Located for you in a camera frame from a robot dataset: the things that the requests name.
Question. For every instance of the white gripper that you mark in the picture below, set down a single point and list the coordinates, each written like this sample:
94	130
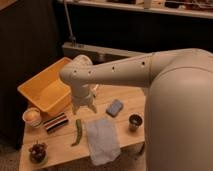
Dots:
82	96

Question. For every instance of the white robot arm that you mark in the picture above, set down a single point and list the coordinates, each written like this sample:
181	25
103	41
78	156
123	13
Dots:
178	118

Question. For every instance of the striped black red white block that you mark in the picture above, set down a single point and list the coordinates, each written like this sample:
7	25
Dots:
55	122

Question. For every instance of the blue sponge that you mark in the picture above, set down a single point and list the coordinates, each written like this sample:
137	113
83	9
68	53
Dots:
114	108

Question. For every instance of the wooden table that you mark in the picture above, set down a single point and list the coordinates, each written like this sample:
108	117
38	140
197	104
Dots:
59	149

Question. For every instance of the yellow plastic bin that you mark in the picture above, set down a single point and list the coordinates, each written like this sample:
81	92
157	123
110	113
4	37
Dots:
46	91

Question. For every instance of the light blue cloth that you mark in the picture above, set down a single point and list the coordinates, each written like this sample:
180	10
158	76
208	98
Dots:
102	141

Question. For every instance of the white bowl with food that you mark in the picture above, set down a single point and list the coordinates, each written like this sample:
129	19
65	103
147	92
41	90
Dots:
32	117

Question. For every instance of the dark metal cup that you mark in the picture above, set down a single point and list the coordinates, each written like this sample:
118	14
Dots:
135	121

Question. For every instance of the metal pole stand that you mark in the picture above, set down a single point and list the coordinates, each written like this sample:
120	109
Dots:
71	35

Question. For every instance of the grey metal bench rail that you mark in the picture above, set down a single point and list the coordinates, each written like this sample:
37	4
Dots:
96	53

